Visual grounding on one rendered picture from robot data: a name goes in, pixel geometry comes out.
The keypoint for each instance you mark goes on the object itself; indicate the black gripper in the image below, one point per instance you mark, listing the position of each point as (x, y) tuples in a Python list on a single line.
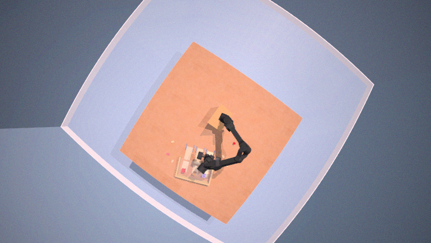
[(200, 155)]

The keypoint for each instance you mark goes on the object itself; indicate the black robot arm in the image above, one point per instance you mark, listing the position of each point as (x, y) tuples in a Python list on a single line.
[(244, 148)]

